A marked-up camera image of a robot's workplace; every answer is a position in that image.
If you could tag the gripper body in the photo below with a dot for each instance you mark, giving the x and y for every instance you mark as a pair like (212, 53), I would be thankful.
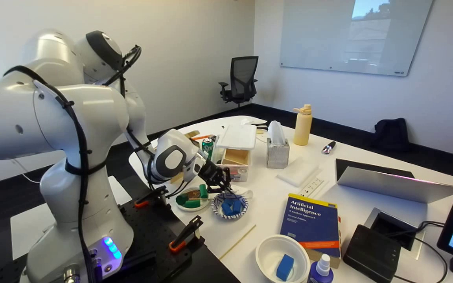
(210, 169)

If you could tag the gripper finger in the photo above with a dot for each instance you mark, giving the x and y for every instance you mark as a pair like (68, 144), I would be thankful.
(212, 187)
(226, 181)

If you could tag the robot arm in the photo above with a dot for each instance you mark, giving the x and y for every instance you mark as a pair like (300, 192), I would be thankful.
(73, 118)

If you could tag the silver tissue box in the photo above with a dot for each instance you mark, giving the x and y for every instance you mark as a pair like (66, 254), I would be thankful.
(277, 155)

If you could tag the white tissue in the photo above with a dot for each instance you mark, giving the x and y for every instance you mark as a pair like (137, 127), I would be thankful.
(297, 172)

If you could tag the green cylinder block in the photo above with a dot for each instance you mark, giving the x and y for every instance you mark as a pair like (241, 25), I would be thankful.
(192, 203)
(181, 199)
(203, 191)

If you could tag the blue patterned paper bowl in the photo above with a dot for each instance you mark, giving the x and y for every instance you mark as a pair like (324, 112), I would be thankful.
(218, 208)

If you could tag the green can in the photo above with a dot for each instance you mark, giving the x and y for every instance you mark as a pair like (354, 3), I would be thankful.
(207, 146)

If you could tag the blue block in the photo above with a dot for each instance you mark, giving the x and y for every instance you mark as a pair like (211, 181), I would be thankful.
(237, 205)
(227, 208)
(285, 268)

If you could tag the white plate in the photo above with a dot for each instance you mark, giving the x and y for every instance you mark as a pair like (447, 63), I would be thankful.
(190, 207)

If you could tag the orange pen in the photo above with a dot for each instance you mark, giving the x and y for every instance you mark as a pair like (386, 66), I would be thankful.
(201, 137)

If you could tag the wooden block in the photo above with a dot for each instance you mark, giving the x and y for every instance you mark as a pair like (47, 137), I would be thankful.
(192, 134)

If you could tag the white box with lid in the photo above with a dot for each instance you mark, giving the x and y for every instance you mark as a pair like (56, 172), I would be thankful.
(237, 139)

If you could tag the black and orange clamp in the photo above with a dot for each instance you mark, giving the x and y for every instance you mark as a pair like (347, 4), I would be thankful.
(151, 196)
(185, 236)

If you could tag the wooden stick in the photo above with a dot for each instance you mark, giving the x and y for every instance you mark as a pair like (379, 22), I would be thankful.
(237, 241)

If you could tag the white power strip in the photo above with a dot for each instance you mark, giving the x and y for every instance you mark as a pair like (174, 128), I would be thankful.
(312, 187)

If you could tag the white bowl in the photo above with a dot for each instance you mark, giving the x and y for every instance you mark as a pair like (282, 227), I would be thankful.
(269, 255)

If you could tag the yellow bottle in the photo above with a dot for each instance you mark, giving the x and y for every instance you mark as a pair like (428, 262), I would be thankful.
(302, 127)

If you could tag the black office chair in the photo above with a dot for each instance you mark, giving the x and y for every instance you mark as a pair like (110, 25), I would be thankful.
(243, 80)

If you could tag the blue book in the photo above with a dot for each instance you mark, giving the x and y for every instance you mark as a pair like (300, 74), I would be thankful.
(311, 226)

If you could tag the black and silver marker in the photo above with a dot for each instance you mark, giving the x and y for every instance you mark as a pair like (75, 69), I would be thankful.
(328, 147)

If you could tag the blue spray bottle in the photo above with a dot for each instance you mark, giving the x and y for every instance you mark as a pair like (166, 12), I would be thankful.
(321, 273)

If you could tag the black box device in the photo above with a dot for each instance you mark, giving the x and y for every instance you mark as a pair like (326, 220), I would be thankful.
(372, 251)

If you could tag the silver laptop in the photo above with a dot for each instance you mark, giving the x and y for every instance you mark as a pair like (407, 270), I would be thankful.
(395, 184)

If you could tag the black backpack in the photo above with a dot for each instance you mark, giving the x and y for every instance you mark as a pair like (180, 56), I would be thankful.
(391, 133)

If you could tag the whiteboard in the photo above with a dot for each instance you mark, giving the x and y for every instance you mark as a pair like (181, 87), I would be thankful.
(328, 35)

